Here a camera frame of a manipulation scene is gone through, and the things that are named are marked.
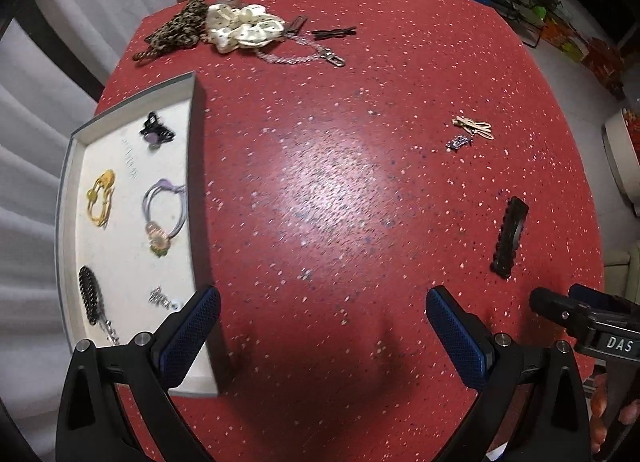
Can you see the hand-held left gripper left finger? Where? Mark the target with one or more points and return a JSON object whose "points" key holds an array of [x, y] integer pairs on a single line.
{"points": [[192, 327]]}

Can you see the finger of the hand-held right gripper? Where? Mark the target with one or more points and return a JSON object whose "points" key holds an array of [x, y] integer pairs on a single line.
{"points": [[605, 299], [555, 307]]}

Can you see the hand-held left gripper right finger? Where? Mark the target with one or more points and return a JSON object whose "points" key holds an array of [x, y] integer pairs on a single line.
{"points": [[457, 334]]}

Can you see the silver pearl earring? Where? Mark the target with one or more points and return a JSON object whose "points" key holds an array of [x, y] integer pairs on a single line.
{"points": [[162, 298]]}

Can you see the silver rhinestone hair clip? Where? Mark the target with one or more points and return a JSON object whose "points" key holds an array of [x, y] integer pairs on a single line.
{"points": [[111, 332]]}

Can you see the black long snap hair clip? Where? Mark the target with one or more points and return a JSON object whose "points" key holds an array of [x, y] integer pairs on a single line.
{"points": [[510, 237]]}

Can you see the white shallow tray box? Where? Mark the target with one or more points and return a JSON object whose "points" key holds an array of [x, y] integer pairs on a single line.
{"points": [[130, 242]]}

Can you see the small black claw clip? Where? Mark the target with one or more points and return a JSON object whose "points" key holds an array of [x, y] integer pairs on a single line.
{"points": [[156, 130]]}

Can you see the person's right hand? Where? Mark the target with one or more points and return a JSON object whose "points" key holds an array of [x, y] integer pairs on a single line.
{"points": [[612, 407]]}

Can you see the beige bow hair clip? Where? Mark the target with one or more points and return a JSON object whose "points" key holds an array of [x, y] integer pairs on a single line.
{"points": [[475, 126]]}

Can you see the orange gift boxes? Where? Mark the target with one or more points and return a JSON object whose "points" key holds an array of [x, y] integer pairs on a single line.
{"points": [[592, 52]]}

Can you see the white curtain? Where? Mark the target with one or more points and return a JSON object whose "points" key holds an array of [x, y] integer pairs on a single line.
{"points": [[45, 117]]}

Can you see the leopard print scrunchie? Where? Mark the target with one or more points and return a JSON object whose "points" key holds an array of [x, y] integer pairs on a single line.
{"points": [[180, 27]]}

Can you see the black folding chair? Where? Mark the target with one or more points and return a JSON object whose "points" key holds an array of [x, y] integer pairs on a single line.
{"points": [[520, 7]]}

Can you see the white dotted scrunchie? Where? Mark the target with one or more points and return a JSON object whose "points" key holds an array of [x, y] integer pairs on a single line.
{"points": [[242, 27]]}

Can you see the green plant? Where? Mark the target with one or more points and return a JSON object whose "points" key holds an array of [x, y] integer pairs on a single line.
{"points": [[545, 0]]}

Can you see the brown snap hair clip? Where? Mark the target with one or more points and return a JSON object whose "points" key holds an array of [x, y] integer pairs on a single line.
{"points": [[296, 25]]}

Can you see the black bow hair clip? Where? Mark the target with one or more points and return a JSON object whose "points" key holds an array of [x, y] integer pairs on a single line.
{"points": [[334, 32]]}

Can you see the clear plastic hair claw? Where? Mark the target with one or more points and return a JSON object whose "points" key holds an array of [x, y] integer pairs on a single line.
{"points": [[227, 0]]}

